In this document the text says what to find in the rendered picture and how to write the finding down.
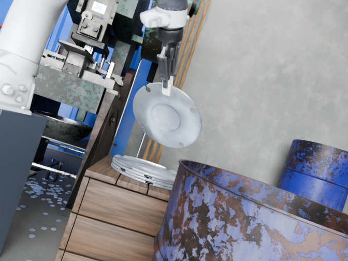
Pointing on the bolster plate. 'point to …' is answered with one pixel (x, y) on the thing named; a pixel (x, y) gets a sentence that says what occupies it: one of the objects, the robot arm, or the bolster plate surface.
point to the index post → (110, 70)
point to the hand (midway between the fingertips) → (167, 85)
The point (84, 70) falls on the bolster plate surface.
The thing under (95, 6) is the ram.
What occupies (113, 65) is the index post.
